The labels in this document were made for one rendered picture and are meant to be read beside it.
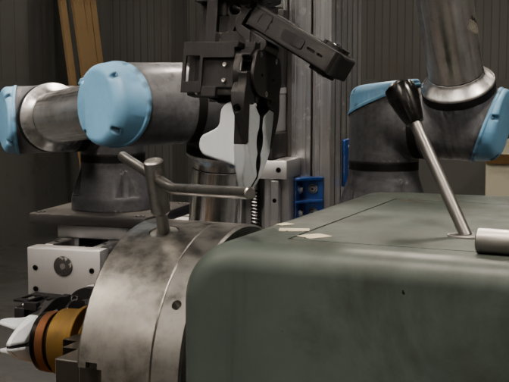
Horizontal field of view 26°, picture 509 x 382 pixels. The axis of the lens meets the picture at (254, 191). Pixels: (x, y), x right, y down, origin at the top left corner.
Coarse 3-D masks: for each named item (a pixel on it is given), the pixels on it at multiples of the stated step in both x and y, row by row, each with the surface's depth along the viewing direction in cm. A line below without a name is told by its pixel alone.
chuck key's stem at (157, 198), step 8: (152, 160) 121; (160, 160) 121; (144, 168) 121; (152, 168) 120; (160, 168) 121; (152, 176) 121; (152, 184) 121; (152, 192) 121; (160, 192) 121; (152, 200) 122; (160, 200) 122; (168, 200) 123; (152, 208) 122; (160, 208) 122; (168, 208) 123; (160, 216) 123; (160, 224) 123; (168, 224) 124; (160, 232) 124; (168, 232) 124
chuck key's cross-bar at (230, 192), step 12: (120, 156) 129; (132, 156) 128; (132, 168) 127; (156, 180) 120; (168, 180) 119; (168, 192) 118; (180, 192) 115; (192, 192) 112; (204, 192) 109; (216, 192) 106; (228, 192) 104; (240, 192) 101; (252, 192) 101
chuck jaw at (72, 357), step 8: (72, 336) 131; (64, 344) 129; (72, 344) 127; (64, 352) 125; (72, 352) 123; (56, 360) 120; (64, 360) 120; (72, 360) 120; (56, 368) 121; (64, 368) 120; (72, 368) 120; (80, 368) 118; (88, 368) 117; (96, 368) 117; (56, 376) 121; (64, 376) 120; (72, 376) 120; (80, 376) 118; (88, 376) 117; (96, 376) 117
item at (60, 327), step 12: (48, 312) 136; (60, 312) 134; (72, 312) 134; (84, 312) 134; (36, 324) 134; (48, 324) 134; (60, 324) 133; (72, 324) 131; (36, 336) 134; (48, 336) 132; (60, 336) 132; (36, 348) 133; (48, 348) 132; (60, 348) 132; (36, 360) 134; (48, 360) 133
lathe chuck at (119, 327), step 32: (192, 224) 126; (128, 256) 121; (160, 256) 120; (96, 288) 119; (128, 288) 118; (160, 288) 116; (96, 320) 117; (128, 320) 116; (96, 352) 116; (128, 352) 115
